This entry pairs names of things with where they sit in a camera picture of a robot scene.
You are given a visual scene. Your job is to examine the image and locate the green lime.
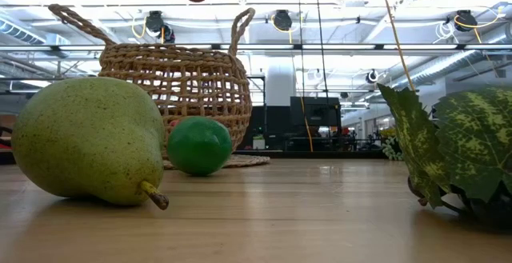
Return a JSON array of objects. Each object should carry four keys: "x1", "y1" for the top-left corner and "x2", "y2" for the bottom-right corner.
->
[{"x1": 166, "y1": 115, "x2": 234, "y2": 177}]

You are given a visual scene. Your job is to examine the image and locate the green pear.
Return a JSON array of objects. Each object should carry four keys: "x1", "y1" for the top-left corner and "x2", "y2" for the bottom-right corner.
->
[{"x1": 10, "y1": 76, "x2": 170, "y2": 211}]

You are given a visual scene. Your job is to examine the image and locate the round woven placemat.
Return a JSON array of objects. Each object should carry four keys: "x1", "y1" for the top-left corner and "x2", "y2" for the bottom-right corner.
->
[{"x1": 162, "y1": 153, "x2": 272, "y2": 171}]

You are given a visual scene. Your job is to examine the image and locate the black monitor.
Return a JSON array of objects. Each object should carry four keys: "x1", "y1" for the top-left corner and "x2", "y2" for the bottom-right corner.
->
[{"x1": 290, "y1": 96, "x2": 342, "y2": 127}]

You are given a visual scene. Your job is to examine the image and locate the small succulent plant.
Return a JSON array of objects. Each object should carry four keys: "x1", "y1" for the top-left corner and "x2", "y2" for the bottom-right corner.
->
[{"x1": 380, "y1": 129, "x2": 406, "y2": 161}]

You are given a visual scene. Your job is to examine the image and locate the long ceiling light bar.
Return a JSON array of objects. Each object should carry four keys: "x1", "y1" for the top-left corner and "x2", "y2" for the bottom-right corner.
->
[{"x1": 0, "y1": 43, "x2": 512, "y2": 52}]

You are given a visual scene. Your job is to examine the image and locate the grape leaves with stem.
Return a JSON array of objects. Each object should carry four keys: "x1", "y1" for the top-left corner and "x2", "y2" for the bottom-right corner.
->
[{"x1": 377, "y1": 82, "x2": 512, "y2": 226}]

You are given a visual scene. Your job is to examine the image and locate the thin yellow cord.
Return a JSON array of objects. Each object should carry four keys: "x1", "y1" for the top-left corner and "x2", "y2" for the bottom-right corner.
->
[{"x1": 298, "y1": 94, "x2": 314, "y2": 153}]

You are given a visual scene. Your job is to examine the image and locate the black aluminium rig frame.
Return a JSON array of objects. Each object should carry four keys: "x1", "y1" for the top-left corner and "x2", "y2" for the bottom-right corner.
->
[{"x1": 234, "y1": 149, "x2": 388, "y2": 160}]

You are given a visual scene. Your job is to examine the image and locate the black hanging cable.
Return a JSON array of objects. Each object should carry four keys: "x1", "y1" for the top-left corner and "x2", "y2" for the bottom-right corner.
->
[
  {"x1": 313, "y1": 0, "x2": 330, "y2": 98},
  {"x1": 298, "y1": 0, "x2": 306, "y2": 98}
]

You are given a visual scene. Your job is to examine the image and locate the woven wicker basket with handles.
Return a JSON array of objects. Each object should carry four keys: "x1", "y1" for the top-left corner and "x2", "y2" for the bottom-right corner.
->
[{"x1": 47, "y1": 3, "x2": 257, "y2": 161}]

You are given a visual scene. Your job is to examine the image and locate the yellow hanging cable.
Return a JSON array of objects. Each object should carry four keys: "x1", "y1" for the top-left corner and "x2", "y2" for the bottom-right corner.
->
[{"x1": 378, "y1": 0, "x2": 416, "y2": 92}]

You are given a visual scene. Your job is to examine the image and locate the silver ceiling duct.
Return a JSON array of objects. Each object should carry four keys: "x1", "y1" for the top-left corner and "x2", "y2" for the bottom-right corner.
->
[{"x1": 394, "y1": 34, "x2": 512, "y2": 90}]

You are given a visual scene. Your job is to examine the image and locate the white ceiling duct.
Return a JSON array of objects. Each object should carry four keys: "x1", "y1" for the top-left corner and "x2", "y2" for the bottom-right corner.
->
[{"x1": 0, "y1": 14, "x2": 71, "y2": 46}]

